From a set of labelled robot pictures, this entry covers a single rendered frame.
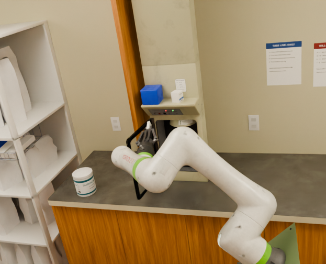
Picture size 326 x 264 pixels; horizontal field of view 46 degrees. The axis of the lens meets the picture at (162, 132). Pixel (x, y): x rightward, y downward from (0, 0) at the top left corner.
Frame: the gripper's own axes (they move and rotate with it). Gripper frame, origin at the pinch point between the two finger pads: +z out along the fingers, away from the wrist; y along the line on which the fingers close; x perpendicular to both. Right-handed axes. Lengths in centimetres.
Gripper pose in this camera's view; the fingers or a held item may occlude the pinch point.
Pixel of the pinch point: (148, 127)
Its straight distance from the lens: 216.8
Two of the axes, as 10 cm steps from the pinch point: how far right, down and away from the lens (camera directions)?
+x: 3.5, 7.3, 5.8
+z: 0.5, -6.3, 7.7
